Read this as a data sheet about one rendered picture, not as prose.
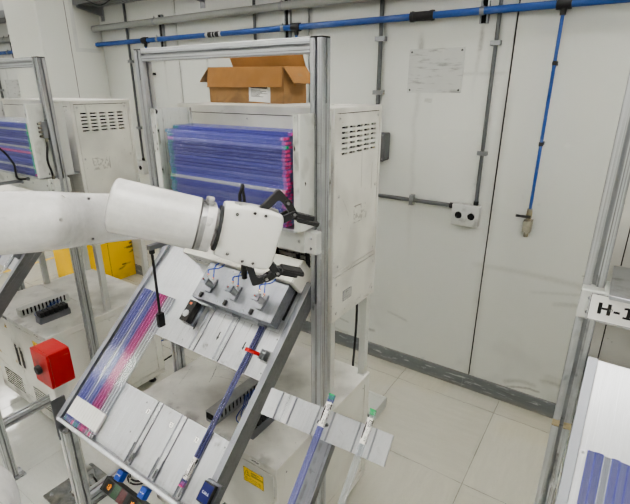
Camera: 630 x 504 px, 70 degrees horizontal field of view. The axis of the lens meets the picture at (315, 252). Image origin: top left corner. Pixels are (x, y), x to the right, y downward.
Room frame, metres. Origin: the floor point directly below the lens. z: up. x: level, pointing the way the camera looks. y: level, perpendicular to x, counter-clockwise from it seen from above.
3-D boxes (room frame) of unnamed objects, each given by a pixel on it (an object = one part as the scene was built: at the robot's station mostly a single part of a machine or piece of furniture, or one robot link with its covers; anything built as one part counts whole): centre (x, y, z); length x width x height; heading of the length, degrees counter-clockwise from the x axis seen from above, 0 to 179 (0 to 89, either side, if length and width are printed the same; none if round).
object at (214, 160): (1.45, 0.25, 1.52); 0.51 x 0.13 x 0.27; 56
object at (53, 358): (1.60, 1.09, 0.39); 0.24 x 0.24 x 0.78; 56
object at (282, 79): (1.76, 0.18, 1.82); 0.68 x 0.30 x 0.20; 56
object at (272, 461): (1.58, 0.23, 0.31); 0.70 x 0.65 x 0.62; 56
